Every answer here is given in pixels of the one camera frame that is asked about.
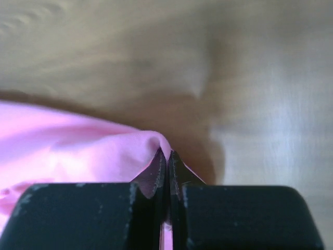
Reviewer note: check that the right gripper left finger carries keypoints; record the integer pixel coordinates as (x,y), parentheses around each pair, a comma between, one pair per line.
(124,215)

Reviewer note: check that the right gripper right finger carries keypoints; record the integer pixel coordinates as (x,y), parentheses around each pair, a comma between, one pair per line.
(236,216)

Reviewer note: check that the pink t shirt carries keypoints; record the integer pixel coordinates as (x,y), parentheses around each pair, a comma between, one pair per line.
(39,145)

